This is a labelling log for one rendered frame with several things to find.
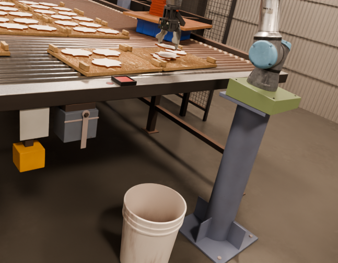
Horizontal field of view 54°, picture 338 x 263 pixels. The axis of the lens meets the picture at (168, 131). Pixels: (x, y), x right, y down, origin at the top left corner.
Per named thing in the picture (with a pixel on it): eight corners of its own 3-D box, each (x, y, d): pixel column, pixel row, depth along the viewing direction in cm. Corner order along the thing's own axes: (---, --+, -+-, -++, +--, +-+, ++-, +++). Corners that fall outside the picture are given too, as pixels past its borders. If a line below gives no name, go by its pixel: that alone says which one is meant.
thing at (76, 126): (97, 146, 134) (101, 105, 126) (63, 153, 125) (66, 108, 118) (84, 134, 141) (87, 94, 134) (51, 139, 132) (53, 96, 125)
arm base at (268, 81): (282, 91, 162) (291, 72, 158) (263, 91, 153) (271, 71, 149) (259, 79, 172) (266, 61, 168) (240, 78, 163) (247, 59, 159)
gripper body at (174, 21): (156, 29, 166) (161, 3, 161) (166, 28, 173) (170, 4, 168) (169, 33, 163) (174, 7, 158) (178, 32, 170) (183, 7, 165)
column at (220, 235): (257, 239, 204) (309, 108, 167) (219, 267, 178) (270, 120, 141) (211, 204, 227) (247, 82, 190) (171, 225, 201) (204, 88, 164)
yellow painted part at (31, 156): (45, 167, 124) (46, 109, 114) (20, 172, 118) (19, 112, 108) (36, 157, 129) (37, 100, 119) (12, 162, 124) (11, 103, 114)
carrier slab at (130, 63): (162, 71, 160) (162, 68, 159) (86, 76, 132) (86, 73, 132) (119, 50, 181) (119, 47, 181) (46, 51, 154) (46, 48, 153)
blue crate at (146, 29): (190, 39, 256) (193, 25, 252) (172, 42, 230) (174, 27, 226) (155, 29, 267) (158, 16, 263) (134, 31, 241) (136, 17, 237)
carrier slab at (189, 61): (216, 67, 189) (217, 64, 188) (164, 71, 161) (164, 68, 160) (174, 49, 210) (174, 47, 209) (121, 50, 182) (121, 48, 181)
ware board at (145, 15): (211, 27, 262) (212, 25, 261) (184, 31, 220) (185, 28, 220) (157, 13, 280) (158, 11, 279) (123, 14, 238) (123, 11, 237)
